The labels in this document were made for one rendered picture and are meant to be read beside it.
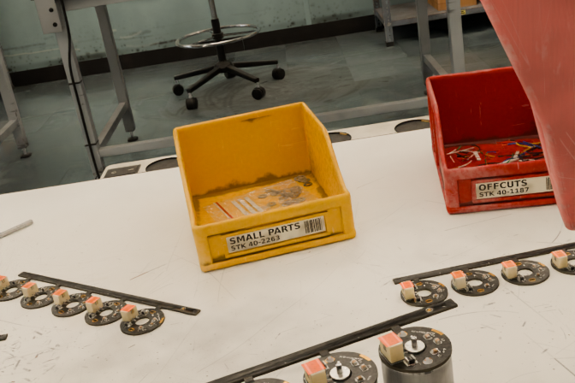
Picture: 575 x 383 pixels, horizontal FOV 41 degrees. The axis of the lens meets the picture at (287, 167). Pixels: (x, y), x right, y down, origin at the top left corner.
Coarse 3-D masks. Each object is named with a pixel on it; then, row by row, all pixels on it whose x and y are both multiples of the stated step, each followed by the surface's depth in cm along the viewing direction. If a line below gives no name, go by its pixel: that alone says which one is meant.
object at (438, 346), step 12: (408, 336) 27; (420, 336) 27; (432, 336) 26; (444, 336) 26; (432, 348) 26; (444, 348) 26; (384, 360) 26; (408, 360) 25; (420, 360) 25; (444, 360) 25; (408, 372) 25; (420, 372) 25
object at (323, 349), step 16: (432, 304) 28; (448, 304) 28; (400, 320) 28; (416, 320) 28; (352, 336) 27; (368, 336) 27; (304, 352) 27; (320, 352) 27; (256, 368) 26; (272, 368) 26
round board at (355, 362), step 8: (336, 352) 26; (344, 352) 26; (352, 352) 26; (320, 360) 26; (336, 360) 26; (344, 360) 26; (352, 360) 26; (360, 360) 26; (368, 360) 26; (328, 368) 26; (352, 368) 26; (360, 368) 25; (368, 368) 25; (376, 368) 25; (304, 376) 26; (328, 376) 25; (352, 376) 25; (360, 376) 25; (368, 376) 25; (376, 376) 25
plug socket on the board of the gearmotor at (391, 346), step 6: (384, 336) 26; (390, 336) 26; (396, 336) 26; (384, 342) 26; (390, 342) 25; (396, 342) 25; (384, 348) 26; (390, 348) 25; (396, 348) 25; (402, 348) 25; (384, 354) 26; (390, 354) 25; (396, 354) 25; (402, 354) 25; (390, 360) 25; (396, 360) 25
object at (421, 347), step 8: (408, 344) 26; (408, 352) 26; (416, 352) 26; (424, 360) 25; (448, 360) 26; (384, 368) 26; (440, 368) 25; (448, 368) 26; (384, 376) 26; (392, 376) 26; (400, 376) 25; (408, 376) 25; (416, 376) 25; (424, 376) 25; (432, 376) 25; (440, 376) 25; (448, 376) 26
